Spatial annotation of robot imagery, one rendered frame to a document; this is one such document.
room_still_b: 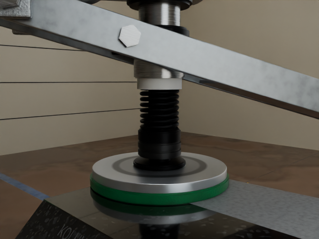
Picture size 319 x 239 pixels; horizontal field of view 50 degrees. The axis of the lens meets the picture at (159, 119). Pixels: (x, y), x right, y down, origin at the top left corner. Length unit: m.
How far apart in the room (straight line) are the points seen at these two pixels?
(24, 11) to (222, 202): 0.34
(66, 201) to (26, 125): 4.81
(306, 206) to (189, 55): 0.25
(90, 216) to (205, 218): 0.14
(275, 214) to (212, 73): 0.21
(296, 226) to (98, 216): 0.23
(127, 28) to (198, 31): 6.17
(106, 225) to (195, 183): 0.13
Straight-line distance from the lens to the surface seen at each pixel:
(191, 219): 0.42
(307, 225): 0.43
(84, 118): 5.75
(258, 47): 5.90
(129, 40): 0.46
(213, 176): 0.49
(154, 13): 0.52
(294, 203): 0.50
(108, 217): 0.43
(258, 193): 0.52
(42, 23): 0.47
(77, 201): 0.49
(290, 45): 5.67
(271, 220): 0.43
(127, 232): 0.39
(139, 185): 0.46
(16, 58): 5.21
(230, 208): 0.46
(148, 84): 0.51
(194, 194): 0.47
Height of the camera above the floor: 1.03
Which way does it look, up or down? 7 degrees down
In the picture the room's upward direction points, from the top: straight up
